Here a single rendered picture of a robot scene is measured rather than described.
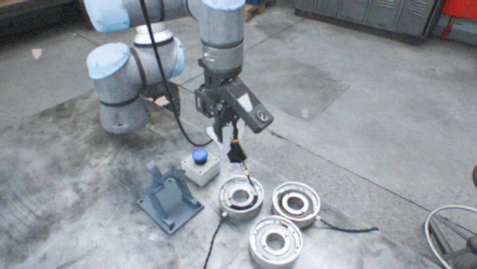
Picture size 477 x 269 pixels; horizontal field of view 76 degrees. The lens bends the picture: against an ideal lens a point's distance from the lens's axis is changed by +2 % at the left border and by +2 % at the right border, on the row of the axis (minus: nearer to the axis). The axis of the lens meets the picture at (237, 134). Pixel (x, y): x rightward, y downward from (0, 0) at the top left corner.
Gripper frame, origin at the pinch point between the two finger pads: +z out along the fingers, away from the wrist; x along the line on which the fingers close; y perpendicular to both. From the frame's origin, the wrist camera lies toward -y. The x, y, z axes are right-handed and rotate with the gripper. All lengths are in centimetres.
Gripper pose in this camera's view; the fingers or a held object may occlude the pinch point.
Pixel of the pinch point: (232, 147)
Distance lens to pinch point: 67.4
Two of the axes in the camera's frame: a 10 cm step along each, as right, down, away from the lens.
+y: -7.4, -4.4, 5.1
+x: -6.8, 4.8, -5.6
